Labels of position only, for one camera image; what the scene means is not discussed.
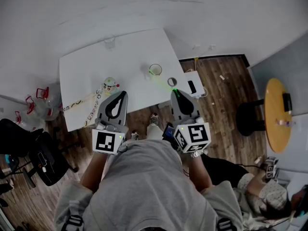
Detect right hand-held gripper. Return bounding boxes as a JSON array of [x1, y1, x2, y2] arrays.
[[162, 90, 212, 154]]

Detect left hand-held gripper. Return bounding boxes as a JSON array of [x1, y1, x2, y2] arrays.
[[92, 90, 129, 155]]

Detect green thin stick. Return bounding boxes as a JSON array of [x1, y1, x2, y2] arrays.
[[148, 69, 179, 97]]

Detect person's left forearm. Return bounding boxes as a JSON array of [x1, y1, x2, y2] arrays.
[[80, 153, 109, 193]]

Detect person's right forearm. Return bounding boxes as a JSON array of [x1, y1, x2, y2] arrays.
[[187, 153, 212, 193]]

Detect cartoon boy figure toy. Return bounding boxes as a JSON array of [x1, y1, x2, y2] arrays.
[[102, 77, 120, 96]]

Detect white box with phone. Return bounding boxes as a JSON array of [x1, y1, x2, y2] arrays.
[[184, 70, 206, 100]]

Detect person's beige trousers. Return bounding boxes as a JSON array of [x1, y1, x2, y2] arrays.
[[146, 124, 164, 141]]

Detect white table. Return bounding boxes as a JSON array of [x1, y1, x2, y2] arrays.
[[59, 28, 191, 132]]

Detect person's grey sweatshirt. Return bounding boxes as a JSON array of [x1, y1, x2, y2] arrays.
[[54, 138, 244, 231]]

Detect round wooden table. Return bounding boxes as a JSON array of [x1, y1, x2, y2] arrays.
[[235, 77, 293, 154]]

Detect black office chair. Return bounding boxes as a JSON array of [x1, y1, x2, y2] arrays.
[[0, 118, 79, 189]]

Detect black box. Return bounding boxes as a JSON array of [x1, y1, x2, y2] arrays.
[[282, 92, 293, 113]]

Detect white charging cable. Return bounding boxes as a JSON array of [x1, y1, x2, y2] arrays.
[[196, 86, 209, 99]]

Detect black harness strap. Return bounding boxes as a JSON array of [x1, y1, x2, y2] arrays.
[[64, 214, 84, 231], [218, 218, 238, 231]]

